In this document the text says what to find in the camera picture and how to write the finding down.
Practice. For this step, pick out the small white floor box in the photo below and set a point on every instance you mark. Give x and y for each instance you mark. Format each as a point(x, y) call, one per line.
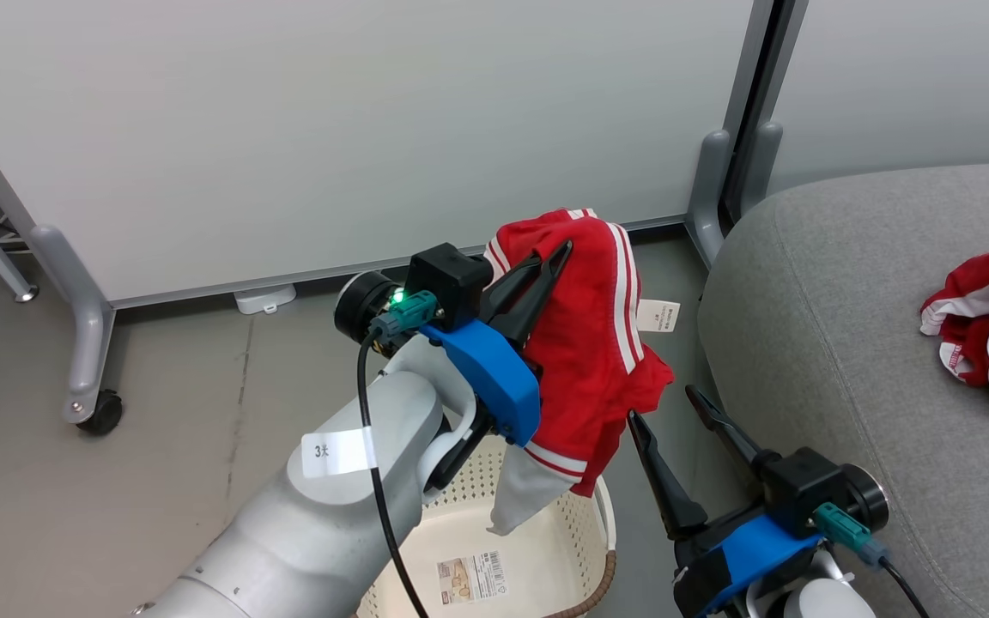
point(264, 299)

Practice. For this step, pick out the black caster wheel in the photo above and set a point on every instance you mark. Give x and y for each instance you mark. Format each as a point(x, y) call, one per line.
point(104, 414)

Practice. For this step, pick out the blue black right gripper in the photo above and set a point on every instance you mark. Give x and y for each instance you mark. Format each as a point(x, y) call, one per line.
point(752, 549)

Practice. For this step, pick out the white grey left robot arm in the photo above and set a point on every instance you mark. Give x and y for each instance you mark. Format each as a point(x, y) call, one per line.
point(306, 532)

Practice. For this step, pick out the grey partition foot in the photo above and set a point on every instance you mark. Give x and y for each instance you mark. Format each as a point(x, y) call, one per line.
point(765, 163)
point(709, 197)

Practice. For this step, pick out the narrow white partition panel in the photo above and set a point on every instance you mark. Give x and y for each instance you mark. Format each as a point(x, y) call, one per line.
point(907, 77)

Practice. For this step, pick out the white perforated laundry basket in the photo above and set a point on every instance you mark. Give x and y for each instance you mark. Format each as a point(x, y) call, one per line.
point(537, 549)

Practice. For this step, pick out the red white printed garment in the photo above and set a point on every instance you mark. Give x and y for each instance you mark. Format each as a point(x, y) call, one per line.
point(988, 292)

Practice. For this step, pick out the paper label sticker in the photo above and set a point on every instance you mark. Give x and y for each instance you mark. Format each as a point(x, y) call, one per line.
point(470, 577)

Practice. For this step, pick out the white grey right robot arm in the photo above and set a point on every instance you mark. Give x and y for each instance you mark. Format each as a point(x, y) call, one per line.
point(829, 601)

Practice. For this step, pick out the grey fabric sofa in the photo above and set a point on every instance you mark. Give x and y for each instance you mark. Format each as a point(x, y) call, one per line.
point(846, 343)

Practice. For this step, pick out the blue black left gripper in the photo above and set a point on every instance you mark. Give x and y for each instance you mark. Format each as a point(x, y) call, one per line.
point(494, 378)

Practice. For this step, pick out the red white striped garment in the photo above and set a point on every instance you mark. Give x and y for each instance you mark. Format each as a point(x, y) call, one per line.
point(589, 360)

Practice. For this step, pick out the grey partition leg with caster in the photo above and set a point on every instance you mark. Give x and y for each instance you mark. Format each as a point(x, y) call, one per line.
point(82, 343)

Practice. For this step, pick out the large white partition panel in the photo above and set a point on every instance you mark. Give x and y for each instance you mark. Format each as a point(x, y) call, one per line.
point(331, 129)

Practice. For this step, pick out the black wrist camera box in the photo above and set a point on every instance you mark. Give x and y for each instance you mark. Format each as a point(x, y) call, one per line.
point(803, 485)
point(447, 283)

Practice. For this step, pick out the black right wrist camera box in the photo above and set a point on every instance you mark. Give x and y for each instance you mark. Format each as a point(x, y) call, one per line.
point(803, 485)

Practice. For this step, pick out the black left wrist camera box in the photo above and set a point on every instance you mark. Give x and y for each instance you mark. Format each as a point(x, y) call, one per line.
point(447, 283)

